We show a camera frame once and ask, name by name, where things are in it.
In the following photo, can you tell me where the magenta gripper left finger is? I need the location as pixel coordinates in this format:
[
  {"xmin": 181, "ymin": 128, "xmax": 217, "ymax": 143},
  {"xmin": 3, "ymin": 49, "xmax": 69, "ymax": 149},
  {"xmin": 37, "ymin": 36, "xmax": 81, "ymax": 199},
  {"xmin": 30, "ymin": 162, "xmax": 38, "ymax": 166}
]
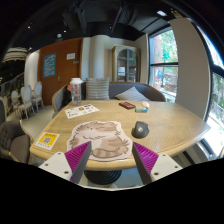
[{"xmin": 65, "ymin": 142, "xmax": 92, "ymax": 184}]

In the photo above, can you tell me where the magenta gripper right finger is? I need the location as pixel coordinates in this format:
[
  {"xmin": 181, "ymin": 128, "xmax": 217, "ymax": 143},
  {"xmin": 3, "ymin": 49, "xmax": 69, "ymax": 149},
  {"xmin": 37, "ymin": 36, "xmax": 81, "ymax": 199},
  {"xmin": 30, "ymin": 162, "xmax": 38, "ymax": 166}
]
[{"xmin": 132, "ymin": 142, "xmax": 159, "ymax": 185}]

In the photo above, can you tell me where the black computer mouse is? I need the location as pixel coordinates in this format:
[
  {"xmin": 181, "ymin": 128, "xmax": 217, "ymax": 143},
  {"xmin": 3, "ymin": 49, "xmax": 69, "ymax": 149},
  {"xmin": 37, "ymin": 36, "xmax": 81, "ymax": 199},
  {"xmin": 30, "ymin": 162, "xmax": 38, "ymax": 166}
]
[{"xmin": 132, "ymin": 121, "xmax": 149, "ymax": 138}]

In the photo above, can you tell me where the cat-shaped mouse pad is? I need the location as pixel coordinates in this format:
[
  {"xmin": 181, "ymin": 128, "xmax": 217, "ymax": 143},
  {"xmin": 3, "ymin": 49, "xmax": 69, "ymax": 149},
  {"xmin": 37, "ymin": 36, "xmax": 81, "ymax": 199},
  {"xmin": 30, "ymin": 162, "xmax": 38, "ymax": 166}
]
[{"xmin": 67, "ymin": 121, "xmax": 133, "ymax": 162}]

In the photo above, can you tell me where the yellow QR code sticker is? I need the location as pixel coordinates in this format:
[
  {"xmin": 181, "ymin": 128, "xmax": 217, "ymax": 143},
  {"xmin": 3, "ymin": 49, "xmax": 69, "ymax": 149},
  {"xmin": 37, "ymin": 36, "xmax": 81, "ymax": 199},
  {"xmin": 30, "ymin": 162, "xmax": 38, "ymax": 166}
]
[{"xmin": 35, "ymin": 132, "xmax": 59, "ymax": 150}]

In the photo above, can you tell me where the white oval object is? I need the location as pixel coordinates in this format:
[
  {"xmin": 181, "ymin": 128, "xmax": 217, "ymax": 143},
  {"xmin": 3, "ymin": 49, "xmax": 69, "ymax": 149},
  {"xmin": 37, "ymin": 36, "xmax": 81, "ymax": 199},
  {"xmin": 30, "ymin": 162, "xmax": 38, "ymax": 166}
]
[{"xmin": 141, "ymin": 101, "xmax": 150, "ymax": 109}]

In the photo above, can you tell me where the dark grey armchair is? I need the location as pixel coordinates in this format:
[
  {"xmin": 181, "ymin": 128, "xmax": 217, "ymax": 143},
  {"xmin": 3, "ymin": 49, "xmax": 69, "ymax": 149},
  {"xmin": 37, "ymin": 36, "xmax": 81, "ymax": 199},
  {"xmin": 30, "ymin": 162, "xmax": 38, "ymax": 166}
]
[{"xmin": 0, "ymin": 121, "xmax": 32, "ymax": 164}]

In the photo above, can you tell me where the grey patterned cushion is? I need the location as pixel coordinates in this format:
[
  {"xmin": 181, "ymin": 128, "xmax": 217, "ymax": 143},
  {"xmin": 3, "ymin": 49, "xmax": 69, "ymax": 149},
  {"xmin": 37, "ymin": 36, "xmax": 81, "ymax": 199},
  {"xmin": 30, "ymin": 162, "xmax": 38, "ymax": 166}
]
[{"xmin": 116, "ymin": 87, "xmax": 148, "ymax": 101}]

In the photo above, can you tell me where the grey curved sofa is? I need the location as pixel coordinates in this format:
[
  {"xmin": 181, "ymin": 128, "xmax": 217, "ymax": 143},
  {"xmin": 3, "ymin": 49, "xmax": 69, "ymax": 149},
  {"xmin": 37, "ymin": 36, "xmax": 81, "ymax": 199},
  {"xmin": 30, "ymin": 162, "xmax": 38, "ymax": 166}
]
[{"xmin": 52, "ymin": 82, "xmax": 166, "ymax": 117}]

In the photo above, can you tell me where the striped grey cushion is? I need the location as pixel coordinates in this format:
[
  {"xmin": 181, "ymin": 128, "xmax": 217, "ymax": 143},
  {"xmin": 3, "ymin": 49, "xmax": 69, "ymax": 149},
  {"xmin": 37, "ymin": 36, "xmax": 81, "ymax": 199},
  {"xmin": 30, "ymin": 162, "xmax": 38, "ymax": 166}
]
[{"xmin": 86, "ymin": 78, "xmax": 109, "ymax": 100}]

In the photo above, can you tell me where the clear plastic water bottle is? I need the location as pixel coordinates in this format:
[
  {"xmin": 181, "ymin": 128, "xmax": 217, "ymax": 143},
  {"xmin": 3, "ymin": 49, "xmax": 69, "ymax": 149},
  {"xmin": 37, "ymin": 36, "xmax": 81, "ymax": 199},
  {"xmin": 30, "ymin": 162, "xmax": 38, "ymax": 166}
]
[{"xmin": 70, "ymin": 78, "xmax": 83, "ymax": 106}]

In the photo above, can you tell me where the white dining chair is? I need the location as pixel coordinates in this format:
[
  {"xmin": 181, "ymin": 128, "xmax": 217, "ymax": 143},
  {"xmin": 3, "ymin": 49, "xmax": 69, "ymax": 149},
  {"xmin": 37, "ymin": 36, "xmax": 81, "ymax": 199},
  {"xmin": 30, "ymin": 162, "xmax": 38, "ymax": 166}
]
[
  {"xmin": 32, "ymin": 81, "xmax": 44, "ymax": 106},
  {"xmin": 18, "ymin": 85, "xmax": 34, "ymax": 115}
]

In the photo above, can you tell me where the orange wooden door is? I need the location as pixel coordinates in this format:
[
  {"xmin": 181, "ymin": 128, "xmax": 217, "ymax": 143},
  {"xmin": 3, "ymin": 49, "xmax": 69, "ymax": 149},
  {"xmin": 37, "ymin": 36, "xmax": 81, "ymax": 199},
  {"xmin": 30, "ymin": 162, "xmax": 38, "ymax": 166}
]
[{"xmin": 38, "ymin": 38, "xmax": 83, "ymax": 105}]

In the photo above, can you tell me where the wooden glass-door cabinet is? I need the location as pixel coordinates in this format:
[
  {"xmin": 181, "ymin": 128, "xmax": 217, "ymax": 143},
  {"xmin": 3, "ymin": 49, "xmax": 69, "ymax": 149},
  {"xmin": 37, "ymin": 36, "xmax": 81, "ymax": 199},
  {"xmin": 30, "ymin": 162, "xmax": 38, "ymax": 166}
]
[{"xmin": 112, "ymin": 45, "xmax": 140, "ymax": 82}]

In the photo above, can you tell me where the black table pedestal base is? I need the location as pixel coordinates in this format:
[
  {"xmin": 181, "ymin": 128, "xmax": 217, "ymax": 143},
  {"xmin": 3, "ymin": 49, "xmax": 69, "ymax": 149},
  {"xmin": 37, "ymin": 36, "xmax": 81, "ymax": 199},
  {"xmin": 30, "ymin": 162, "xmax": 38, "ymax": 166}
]
[{"xmin": 84, "ymin": 170, "xmax": 122, "ymax": 185}]

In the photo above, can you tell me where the blue wall poster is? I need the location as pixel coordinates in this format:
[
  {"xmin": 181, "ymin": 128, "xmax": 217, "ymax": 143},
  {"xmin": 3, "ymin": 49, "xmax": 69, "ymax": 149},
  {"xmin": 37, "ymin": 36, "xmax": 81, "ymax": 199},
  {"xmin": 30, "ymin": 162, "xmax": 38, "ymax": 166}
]
[{"xmin": 43, "ymin": 53, "xmax": 56, "ymax": 78}]

